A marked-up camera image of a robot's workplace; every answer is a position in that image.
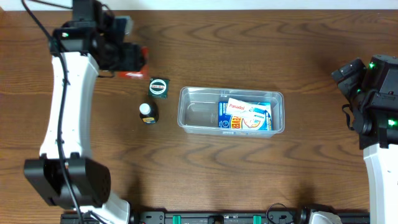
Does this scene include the red Panadol ActiFast box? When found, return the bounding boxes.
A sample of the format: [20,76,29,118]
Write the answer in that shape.
[117,45,149,80]

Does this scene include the green Zam-Buk box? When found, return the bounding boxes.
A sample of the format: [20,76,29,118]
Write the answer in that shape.
[148,78,169,99]

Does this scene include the blue Kool Fever box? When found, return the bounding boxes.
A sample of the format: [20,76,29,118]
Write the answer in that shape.
[218,101,272,131]

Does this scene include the white Panadol box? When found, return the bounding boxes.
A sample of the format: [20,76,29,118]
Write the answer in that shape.
[226,98,271,121]

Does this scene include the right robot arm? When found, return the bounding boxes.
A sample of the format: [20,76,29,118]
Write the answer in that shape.
[331,54,397,223]

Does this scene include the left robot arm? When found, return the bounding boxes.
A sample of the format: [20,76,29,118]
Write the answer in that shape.
[24,0,148,223]

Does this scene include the clear plastic container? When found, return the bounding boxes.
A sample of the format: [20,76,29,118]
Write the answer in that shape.
[177,87,285,138]

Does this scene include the dark Woods syrup bottle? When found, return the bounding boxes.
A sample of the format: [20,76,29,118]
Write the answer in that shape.
[139,102,159,124]

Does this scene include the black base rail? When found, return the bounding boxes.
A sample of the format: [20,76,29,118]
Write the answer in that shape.
[60,210,370,224]

